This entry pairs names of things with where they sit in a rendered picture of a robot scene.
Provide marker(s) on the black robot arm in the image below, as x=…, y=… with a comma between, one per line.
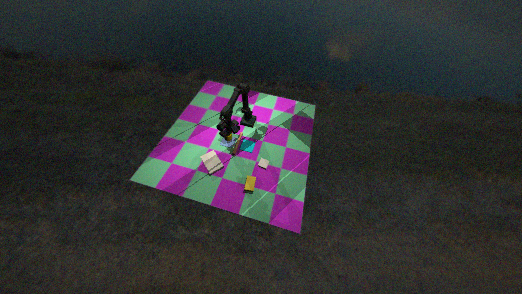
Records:
x=227, y=111

